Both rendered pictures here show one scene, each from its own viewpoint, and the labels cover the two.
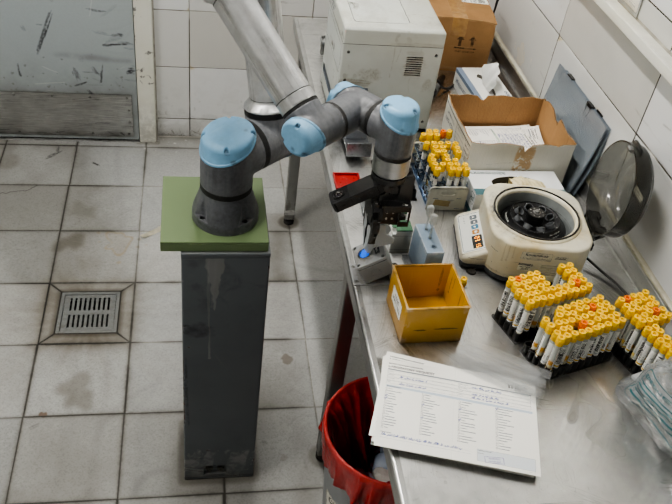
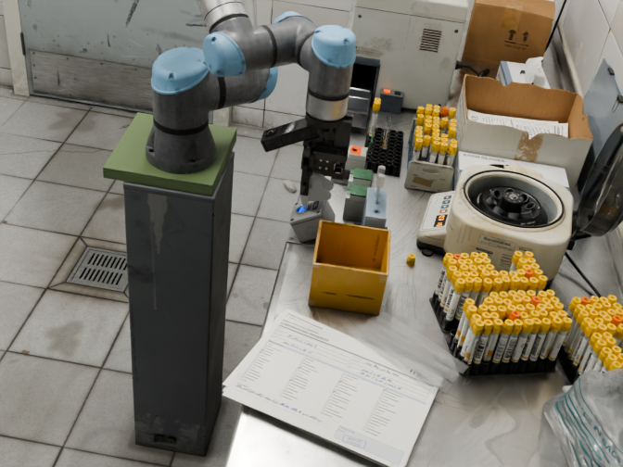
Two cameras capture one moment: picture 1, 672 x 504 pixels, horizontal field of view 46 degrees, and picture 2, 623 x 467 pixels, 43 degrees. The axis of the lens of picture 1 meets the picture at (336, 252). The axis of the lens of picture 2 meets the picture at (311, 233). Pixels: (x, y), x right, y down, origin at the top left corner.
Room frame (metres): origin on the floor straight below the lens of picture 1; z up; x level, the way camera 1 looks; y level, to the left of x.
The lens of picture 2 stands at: (0.10, -0.45, 1.83)
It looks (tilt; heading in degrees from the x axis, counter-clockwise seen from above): 37 degrees down; 17
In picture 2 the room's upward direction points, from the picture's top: 7 degrees clockwise
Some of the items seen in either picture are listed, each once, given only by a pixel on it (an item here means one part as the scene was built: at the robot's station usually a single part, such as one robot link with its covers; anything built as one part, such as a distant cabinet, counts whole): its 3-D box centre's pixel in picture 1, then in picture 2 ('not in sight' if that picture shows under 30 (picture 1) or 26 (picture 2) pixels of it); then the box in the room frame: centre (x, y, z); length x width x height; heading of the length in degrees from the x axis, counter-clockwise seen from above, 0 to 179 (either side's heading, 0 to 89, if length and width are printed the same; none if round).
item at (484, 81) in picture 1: (486, 84); (527, 79); (2.19, -0.37, 0.94); 0.22 x 0.12 x 0.13; 17
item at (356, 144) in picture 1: (353, 127); (357, 98); (1.85, 0.00, 0.92); 0.21 x 0.07 x 0.05; 13
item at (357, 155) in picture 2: not in sight; (354, 162); (1.56, -0.09, 0.92); 0.05 x 0.04 x 0.06; 101
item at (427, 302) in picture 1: (426, 303); (349, 267); (1.20, -0.20, 0.92); 0.13 x 0.13 x 0.10; 15
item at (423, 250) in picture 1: (425, 255); (373, 222); (1.35, -0.20, 0.92); 0.10 x 0.07 x 0.10; 16
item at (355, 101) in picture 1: (352, 110); (293, 42); (1.36, 0.01, 1.25); 0.11 x 0.11 x 0.08; 54
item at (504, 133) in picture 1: (503, 142); (516, 132); (1.85, -0.40, 0.95); 0.29 x 0.25 x 0.15; 103
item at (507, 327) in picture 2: (574, 350); (501, 346); (1.12, -0.50, 0.93); 0.02 x 0.02 x 0.11
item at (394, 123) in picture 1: (396, 127); (331, 61); (1.32, -0.08, 1.25); 0.09 x 0.08 x 0.11; 54
